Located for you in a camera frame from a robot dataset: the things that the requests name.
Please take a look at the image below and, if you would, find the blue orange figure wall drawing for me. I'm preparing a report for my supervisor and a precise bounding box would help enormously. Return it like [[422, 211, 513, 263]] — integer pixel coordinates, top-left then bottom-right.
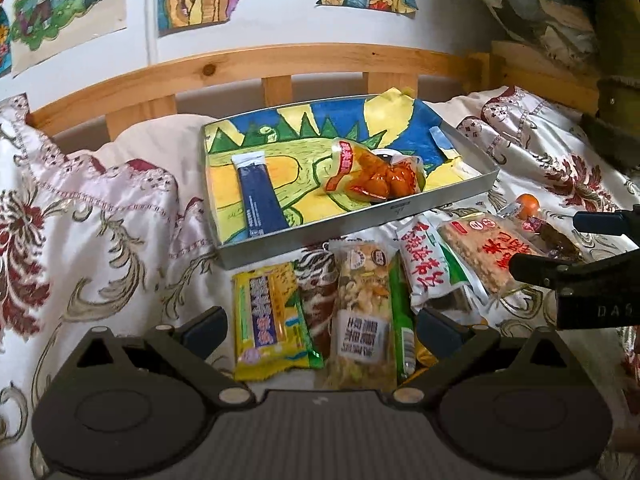
[[0, 5, 14, 79]]

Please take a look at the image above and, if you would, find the green stick snack packet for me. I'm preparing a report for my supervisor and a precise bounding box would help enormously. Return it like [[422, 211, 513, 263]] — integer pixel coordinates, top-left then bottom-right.
[[389, 255, 418, 378]]

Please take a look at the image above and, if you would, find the dark blue snack packet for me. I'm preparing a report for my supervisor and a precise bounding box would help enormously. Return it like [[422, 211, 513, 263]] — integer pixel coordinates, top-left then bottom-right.
[[231, 152, 290, 241]]

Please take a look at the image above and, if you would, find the blond character wall drawing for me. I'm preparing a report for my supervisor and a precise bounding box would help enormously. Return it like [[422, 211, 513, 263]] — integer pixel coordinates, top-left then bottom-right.
[[9, 0, 129, 76]]

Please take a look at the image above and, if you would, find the dark brown snack packet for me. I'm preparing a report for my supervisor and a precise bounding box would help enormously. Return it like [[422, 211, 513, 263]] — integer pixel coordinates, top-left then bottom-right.
[[522, 216, 585, 262]]

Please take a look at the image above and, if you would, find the yellow snack packet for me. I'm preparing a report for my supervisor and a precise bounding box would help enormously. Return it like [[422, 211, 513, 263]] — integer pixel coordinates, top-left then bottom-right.
[[232, 262, 325, 382]]

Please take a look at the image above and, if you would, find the grey metal tray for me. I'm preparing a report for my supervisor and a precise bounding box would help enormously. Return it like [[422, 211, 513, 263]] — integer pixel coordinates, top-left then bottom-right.
[[200, 91, 502, 271]]

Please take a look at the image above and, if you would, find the brown white striped snack packet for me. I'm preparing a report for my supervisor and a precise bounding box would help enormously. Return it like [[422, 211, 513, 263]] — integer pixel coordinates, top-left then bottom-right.
[[292, 249, 341, 361]]

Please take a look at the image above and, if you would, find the pile of clothes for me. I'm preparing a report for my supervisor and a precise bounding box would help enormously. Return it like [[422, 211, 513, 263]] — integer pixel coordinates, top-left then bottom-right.
[[464, 0, 640, 173]]

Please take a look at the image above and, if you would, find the orange clear snack packet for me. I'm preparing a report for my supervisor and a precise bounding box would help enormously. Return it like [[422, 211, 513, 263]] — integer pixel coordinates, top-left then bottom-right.
[[320, 137, 427, 203]]

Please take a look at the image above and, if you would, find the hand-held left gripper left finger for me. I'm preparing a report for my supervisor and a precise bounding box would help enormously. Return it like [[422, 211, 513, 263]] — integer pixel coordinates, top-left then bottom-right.
[[64, 306, 256, 408]]

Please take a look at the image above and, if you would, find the floral satin bedspread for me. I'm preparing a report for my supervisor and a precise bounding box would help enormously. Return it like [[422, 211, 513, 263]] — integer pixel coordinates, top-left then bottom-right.
[[0, 85, 640, 480]]

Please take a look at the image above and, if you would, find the white wall pipe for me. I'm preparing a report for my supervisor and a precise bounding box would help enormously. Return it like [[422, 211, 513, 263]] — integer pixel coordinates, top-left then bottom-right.
[[144, 0, 160, 66]]

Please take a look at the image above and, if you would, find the rice cracker packet red print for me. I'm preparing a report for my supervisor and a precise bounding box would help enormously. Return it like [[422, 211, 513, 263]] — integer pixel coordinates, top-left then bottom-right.
[[437, 212, 546, 297]]

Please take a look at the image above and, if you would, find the white green red-print packet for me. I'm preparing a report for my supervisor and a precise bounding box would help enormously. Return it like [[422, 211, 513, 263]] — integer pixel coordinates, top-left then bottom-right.
[[397, 215, 491, 313]]

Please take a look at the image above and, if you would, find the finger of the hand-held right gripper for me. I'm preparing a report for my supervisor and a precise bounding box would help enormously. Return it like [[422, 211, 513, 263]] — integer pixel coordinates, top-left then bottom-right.
[[574, 205, 640, 237], [507, 249, 640, 291]]

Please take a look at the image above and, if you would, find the clear nut mix packet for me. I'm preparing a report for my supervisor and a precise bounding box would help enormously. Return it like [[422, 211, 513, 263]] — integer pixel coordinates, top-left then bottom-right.
[[320, 241, 398, 392]]

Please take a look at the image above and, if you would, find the small orange round item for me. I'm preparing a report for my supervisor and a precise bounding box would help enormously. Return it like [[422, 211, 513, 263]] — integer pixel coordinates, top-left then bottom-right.
[[516, 193, 542, 221]]

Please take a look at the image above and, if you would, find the white pillow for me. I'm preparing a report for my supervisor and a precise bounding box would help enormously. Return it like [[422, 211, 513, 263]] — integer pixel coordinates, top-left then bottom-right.
[[52, 114, 221, 161]]

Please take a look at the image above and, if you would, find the wooden bed headboard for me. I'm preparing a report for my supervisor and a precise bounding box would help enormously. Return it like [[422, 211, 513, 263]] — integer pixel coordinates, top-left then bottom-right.
[[25, 40, 606, 142]]

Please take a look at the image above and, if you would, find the colourful dinosaur drawing paper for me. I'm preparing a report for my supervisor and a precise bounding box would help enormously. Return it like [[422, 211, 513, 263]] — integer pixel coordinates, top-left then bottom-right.
[[205, 87, 481, 246]]

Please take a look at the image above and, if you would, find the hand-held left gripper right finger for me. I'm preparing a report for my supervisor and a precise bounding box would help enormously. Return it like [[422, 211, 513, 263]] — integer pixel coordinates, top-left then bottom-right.
[[387, 306, 581, 408]]

